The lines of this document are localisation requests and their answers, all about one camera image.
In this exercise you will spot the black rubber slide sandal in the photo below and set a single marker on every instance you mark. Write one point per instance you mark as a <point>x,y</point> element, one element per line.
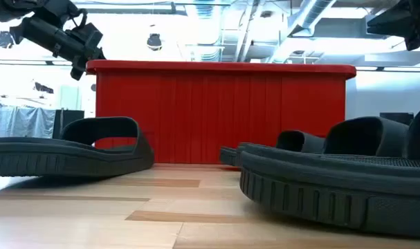
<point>317,193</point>
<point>362,138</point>
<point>57,159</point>
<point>299,141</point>

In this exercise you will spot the red plastic bin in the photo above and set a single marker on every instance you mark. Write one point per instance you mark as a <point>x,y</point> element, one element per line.
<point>213,114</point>

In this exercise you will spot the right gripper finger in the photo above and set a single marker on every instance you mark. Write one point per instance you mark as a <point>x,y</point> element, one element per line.
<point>391,24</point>
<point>415,41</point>

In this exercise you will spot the black cabinet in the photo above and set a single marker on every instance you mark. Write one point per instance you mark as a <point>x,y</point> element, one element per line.
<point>69,121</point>

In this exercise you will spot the blue-grey tarpaulin cover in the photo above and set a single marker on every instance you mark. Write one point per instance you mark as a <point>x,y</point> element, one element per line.
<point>19,121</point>

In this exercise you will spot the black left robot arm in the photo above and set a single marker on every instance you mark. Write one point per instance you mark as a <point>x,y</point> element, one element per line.
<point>40,34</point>

